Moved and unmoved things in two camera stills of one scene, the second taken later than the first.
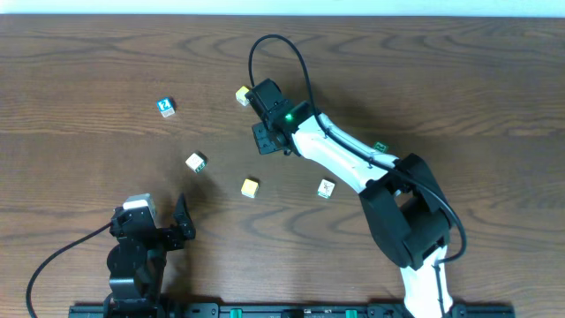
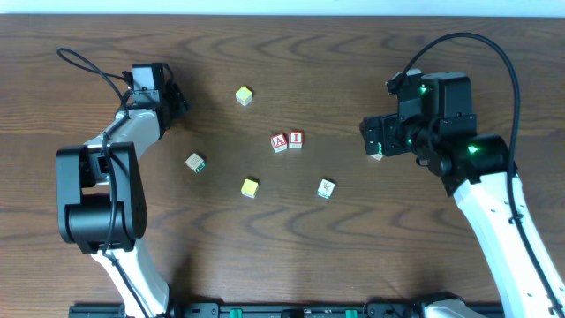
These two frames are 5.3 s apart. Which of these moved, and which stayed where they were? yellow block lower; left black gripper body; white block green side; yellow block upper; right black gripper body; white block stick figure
Moved: right black gripper body; left black gripper body
Stayed: yellow block lower; white block stick figure; yellow block upper; white block green side
